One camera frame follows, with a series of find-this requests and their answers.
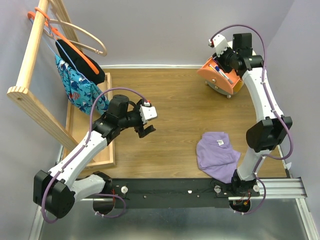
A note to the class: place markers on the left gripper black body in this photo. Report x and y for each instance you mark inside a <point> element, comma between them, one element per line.
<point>134,119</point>

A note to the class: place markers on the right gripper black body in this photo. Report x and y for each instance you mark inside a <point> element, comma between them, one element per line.
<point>225,60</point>

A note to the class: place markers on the blue capped white marker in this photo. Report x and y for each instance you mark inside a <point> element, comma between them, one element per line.
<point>223,74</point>

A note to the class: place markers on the orange top drawer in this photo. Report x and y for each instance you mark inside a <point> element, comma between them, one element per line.
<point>207,73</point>

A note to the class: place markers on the grey bottom drawer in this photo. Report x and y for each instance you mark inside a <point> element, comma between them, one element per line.
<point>217,89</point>

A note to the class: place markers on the yellow white pen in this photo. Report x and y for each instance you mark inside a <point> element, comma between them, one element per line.
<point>213,68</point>

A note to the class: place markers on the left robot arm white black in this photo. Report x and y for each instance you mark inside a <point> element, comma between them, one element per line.
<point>56,190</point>

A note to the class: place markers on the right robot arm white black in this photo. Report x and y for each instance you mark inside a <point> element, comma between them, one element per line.
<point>272,126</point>

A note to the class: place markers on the wooden tray base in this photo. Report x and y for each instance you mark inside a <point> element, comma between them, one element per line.
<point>77,125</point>

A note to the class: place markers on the blue shark pattern garment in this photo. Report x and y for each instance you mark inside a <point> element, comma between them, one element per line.
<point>81,92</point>

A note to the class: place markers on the wooden hanger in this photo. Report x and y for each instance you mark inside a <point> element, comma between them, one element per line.
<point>62,18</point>

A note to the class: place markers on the purple cloth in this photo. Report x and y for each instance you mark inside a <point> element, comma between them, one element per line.
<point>216,156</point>

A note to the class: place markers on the black garment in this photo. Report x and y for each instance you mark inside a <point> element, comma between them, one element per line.
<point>69,55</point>

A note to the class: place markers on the orange hanger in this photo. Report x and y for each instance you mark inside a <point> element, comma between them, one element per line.
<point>53,32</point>

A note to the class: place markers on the wooden clothes rack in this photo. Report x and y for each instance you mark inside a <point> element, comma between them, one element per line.
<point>23,142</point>

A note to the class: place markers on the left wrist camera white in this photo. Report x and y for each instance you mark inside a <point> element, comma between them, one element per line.
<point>147,113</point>

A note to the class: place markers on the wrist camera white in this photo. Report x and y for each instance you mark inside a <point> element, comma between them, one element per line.
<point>147,113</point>
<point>220,44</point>

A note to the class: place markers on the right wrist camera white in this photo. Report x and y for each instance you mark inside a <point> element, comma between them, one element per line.
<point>220,44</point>

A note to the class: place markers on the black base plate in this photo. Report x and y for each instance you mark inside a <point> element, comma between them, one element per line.
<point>172,193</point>

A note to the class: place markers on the aluminium rail frame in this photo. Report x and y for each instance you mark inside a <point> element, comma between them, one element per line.
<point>279,213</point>

